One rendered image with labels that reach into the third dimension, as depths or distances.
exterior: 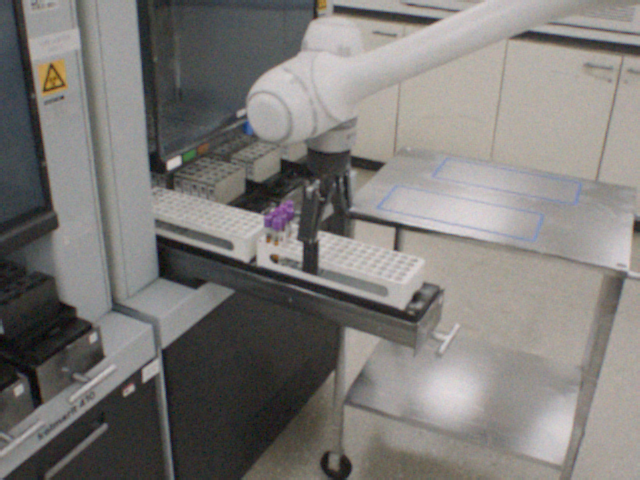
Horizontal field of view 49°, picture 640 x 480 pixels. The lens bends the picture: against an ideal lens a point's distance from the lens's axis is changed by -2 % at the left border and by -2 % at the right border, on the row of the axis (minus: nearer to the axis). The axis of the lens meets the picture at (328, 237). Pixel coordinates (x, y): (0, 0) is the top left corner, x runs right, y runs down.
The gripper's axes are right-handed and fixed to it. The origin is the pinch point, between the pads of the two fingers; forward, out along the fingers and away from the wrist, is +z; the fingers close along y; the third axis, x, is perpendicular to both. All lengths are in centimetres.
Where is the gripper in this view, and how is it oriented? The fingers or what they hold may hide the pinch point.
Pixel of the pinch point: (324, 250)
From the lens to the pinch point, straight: 130.7
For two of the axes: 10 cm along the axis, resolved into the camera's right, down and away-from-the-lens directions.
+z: -0.4, 8.8, 4.7
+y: 4.6, -4.0, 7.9
